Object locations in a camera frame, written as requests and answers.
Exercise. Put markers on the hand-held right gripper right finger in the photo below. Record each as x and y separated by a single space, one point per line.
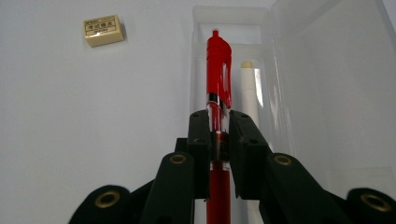
249 155

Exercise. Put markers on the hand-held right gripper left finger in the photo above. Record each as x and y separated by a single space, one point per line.
200 149

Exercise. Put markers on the white pen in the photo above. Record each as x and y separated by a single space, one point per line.
249 90

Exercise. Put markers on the red pen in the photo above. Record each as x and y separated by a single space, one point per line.
219 68

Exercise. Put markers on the clear plastic pencil case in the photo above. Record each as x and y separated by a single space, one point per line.
311 93

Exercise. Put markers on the beige eraser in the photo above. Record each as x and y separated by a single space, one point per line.
103 31

